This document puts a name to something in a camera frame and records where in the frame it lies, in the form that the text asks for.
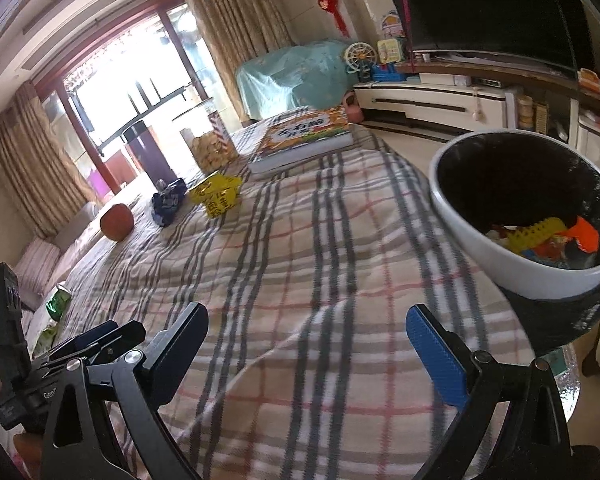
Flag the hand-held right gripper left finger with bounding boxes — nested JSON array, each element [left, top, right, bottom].
[[40, 301, 210, 480]]

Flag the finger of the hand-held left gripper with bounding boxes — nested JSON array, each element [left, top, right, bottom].
[[47, 321, 121, 361], [30, 322, 147, 386]]

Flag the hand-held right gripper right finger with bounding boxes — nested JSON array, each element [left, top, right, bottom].
[[405, 304, 573, 480]]

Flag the black bin liner bag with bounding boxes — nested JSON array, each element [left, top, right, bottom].
[[432, 132, 600, 356]]

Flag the white round bin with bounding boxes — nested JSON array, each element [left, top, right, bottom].
[[428, 130, 600, 301]]

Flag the green snack packet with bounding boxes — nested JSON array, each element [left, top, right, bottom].
[[45, 284, 72, 321]]

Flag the light grey sofa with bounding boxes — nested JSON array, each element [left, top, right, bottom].
[[0, 202, 106, 311]]

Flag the orange fruit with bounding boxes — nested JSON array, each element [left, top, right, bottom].
[[100, 203, 133, 242]]

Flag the plaid table blanket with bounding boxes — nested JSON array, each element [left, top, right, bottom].
[[10, 122, 536, 480]]

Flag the dark blue toy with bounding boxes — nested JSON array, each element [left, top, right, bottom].
[[151, 178, 188, 226]]

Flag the yellow plastic toy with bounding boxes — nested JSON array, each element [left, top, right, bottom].
[[189, 172, 243, 218]]

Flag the beige patterned curtain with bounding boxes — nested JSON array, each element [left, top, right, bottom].
[[0, 82, 98, 241], [177, 0, 296, 126]]

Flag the dark purple cylinder bin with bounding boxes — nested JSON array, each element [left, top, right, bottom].
[[121, 121, 171, 183]]

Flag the clear cookie container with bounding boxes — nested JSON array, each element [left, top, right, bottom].
[[180, 110, 238, 173]]

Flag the large colourful book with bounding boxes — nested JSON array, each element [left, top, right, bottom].
[[247, 106, 356, 175]]

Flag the red framed glass door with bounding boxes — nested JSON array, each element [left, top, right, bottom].
[[32, 2, 241, 196]]

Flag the white television cabinet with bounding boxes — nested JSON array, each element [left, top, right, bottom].
[[352, 60, 600, 181]]

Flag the pink kettlebell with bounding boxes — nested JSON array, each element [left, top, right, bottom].
[[344, 92, 363, 123]]

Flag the stacked round containers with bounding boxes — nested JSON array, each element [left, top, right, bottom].
[[517, 95, 535, 128]]

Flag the teal dust cover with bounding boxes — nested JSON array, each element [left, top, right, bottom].
[[236, 39, 353, 126]]

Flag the white ferris wheel toy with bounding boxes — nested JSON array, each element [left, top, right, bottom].
[[342, 42, 378, 78]]

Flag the pastel toy house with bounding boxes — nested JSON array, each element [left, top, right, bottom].
[[377, 10, 408, 66]]

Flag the orange toy cash register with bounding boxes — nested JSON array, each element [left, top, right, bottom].
[[577, 67, 600, 93]]

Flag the black television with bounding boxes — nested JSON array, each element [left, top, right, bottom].
[[375, 0, 593, 71]]

